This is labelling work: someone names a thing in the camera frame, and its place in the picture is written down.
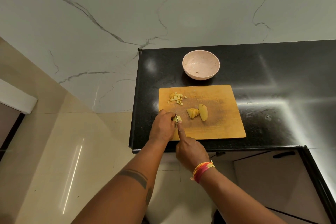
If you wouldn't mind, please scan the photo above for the person's left hand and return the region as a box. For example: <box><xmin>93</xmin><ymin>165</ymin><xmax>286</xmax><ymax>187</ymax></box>
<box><xmin>149</xmin><ymin>109</ymin><xmax>177</xmax><ymax>145</ymax></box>

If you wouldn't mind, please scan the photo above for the red orange thread bracelet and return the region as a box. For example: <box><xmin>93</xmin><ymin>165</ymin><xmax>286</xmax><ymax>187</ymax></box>
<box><xmin>190</xmin><ymin>160</ymin><xmax>216</xmax><ymax>184</ymax></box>

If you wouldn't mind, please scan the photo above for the wooden cutting board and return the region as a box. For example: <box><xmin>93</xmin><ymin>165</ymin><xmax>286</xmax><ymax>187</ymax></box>
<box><xmin>158</xmin><ymin>84</ymin><xmax>247</xmax><ymax>141</ymax></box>

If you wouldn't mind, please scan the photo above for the pile of diced potato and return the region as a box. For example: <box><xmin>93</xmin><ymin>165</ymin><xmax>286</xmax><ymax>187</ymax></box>
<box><xmin>167</xmin><ymin>91</ymin><xmax>188</xmax><ymax>106</ymax></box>

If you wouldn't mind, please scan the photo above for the person's left forearm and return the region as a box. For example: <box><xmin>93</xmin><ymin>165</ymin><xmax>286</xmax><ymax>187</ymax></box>
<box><xmin>71</xmin><ymin>139</ymin><xmax>169</xmax><ymax>224</ymax></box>

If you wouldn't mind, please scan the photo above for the person's right hand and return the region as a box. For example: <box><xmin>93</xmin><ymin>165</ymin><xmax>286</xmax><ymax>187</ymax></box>
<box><xmin>175</xmin><ymin>121</ymin><xmax>211</xmax><ymax>173</ymax></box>

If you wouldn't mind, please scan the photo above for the person's right forearm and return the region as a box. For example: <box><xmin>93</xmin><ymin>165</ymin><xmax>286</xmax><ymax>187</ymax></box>
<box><xmin>200</xmin><ymin>168</ymin><xmax>288</xmax><ymax>224</ymax></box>

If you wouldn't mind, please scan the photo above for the pink speckled bowl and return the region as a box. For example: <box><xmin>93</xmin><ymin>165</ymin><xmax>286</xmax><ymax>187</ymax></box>
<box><xmin>182</xmin><ymin>50</ymin><xmax>221</xmax><ymax>81</ymax></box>

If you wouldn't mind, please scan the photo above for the yellow potato half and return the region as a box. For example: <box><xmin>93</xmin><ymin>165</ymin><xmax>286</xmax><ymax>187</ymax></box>
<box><xmin>198</xmin><ymin>103</ymin><xmax>209</xmax><ymax>122</ymax></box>

